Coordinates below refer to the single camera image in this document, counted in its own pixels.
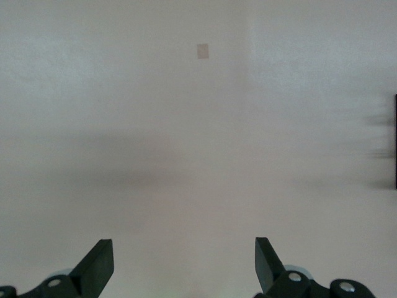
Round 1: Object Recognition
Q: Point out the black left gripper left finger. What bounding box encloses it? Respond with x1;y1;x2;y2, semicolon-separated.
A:
0;238;115;298

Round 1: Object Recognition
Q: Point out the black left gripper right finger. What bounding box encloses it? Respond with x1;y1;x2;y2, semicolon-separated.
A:
254;237;377;298

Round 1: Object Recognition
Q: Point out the black wire cup holder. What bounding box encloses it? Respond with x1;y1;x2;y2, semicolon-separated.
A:
394;93;397;191

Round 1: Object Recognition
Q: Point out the brown table mat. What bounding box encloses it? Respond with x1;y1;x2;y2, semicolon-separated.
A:
0;0;397;298

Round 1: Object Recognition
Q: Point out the small brown tape square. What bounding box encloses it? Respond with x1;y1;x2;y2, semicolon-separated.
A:
196;43;210;60

